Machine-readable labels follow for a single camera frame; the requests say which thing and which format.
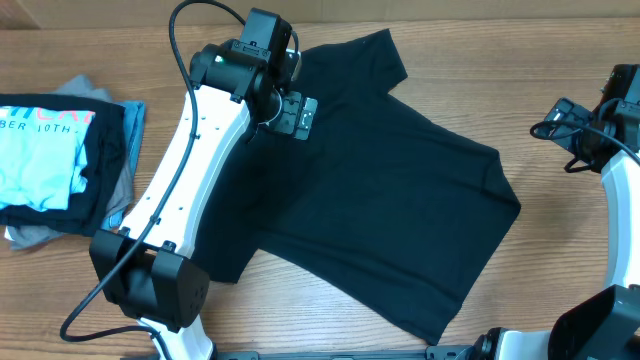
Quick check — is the folded grey shirt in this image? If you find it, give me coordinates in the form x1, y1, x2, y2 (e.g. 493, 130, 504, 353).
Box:
1, 75, 126, 249

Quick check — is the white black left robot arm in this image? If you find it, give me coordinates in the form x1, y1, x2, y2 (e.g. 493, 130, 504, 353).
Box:
89, 8, 317, 359

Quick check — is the folded black printed t-shirt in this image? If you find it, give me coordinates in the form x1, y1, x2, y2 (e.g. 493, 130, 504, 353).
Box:
1, 103, 96, 212

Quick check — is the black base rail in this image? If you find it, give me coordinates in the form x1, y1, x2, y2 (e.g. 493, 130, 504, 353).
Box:
211, 345, 475, 360

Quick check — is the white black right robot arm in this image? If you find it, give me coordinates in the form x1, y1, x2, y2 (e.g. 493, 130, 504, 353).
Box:
458, 64, 639, 360

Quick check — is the folded blue shirt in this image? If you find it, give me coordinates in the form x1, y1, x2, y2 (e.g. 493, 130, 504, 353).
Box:
101, 101, 146, 230

